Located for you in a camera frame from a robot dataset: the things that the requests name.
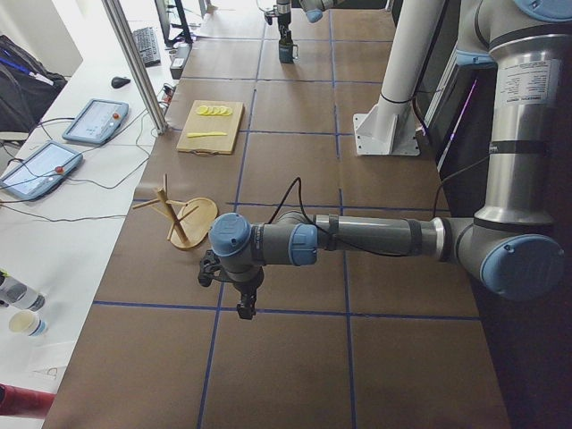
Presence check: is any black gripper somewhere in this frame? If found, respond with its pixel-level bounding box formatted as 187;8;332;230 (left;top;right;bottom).
233;272;265;319
277;13;290;37

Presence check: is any blue cup yellow inside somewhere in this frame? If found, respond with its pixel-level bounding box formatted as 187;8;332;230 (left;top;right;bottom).
278;39;299;63

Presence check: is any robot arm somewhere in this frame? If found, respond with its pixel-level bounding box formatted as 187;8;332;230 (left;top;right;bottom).
265;0;341;38
198;1;571;319

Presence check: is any wooden cup rack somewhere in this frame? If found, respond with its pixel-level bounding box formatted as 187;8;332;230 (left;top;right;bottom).
132;173;218;251

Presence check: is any paper cup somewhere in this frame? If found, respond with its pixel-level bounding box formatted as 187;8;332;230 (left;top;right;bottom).
8;310;48;337

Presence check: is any blue tape strip lengthwise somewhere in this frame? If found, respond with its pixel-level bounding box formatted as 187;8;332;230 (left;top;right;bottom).
196;29;265;429

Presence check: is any black box with label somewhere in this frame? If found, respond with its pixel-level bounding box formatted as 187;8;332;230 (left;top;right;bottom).
169;43;192;80

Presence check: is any lemon slices row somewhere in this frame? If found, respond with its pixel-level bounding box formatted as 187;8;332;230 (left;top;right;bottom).
195;105;233;116

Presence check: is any blue tape strip far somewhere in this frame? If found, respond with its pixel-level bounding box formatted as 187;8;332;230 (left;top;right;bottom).
328;12;358;429

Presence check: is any wooden cutting board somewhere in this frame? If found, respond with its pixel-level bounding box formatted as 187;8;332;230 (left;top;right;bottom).
176;100;244;155

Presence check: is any black keyboard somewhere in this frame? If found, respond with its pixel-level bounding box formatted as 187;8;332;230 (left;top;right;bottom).
132;27;161;67

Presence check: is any yellow toy knife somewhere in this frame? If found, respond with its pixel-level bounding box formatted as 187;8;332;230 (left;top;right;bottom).
186;131;228;139

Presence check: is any white pillar with base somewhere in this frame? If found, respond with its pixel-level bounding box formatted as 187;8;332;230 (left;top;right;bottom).
353;0;446;156

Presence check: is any black computer mouse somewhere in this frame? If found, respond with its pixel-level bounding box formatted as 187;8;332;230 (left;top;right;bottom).
111;76;130;89

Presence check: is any teach pendant far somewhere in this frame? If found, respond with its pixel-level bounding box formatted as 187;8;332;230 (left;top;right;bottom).
62;98;130;146

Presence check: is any teach pendant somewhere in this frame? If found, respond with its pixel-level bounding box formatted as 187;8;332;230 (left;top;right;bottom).
1;141;83;201
62;98;130;146

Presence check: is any clear water bottle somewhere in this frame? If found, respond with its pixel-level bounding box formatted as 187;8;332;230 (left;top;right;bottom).
1;270;46;311

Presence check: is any teach pendant near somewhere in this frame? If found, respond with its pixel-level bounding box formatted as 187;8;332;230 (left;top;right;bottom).
1;141;83;201

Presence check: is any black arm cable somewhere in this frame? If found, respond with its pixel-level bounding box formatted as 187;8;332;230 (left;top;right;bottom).
265;176;492;257

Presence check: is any aluminium frame post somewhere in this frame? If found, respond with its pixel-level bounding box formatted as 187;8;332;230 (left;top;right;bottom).
102;0;168;135

